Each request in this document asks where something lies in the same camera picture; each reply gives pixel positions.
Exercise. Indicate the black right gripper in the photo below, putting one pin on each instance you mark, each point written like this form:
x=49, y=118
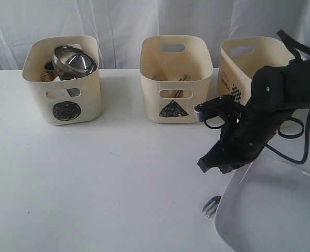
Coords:
x=242, y=144

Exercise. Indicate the steel fork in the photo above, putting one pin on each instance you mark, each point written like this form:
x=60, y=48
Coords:
x=210, y=208

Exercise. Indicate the dark wooden chopstick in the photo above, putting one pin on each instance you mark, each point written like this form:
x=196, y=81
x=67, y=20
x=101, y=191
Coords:
x=179, y=93

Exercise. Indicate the stainless steel bowl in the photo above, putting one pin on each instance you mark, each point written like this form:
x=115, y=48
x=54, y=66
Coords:
x=72, y=61

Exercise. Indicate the steel mug with wire handle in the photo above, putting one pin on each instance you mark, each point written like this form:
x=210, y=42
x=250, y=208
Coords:
x=73, y=92

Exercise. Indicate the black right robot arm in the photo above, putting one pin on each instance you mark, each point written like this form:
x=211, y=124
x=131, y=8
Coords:
x=276, y=93

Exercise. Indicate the white rectangular plate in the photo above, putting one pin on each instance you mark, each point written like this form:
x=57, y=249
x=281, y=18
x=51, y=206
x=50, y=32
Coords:
x=266, y=207

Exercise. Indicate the cream bin with triangle mark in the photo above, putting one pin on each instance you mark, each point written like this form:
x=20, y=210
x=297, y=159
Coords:
x=163, y=61

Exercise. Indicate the cream bin with square mark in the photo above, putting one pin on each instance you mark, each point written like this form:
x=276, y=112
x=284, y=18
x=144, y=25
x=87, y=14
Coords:
x=241, y=58

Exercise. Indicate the cream bin with circle mark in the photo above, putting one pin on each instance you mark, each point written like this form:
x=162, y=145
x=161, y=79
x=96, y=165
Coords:
x=53, y=102

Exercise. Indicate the white background curtain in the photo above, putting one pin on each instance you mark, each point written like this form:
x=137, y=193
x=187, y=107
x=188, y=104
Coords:
x=121, y=26

